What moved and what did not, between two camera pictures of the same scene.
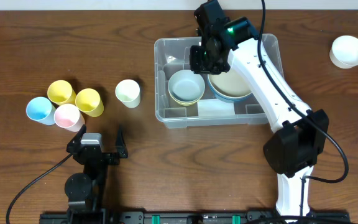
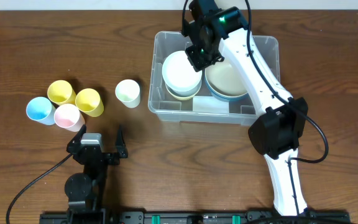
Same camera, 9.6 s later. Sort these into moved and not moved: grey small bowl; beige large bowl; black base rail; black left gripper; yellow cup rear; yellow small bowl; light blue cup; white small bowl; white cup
Moved: white small bowl; grey small bowl; yellow small bowl
Not moved: beige large bowl; black left gripper; yellow cup rear; black base rail; light blue cup; white cup
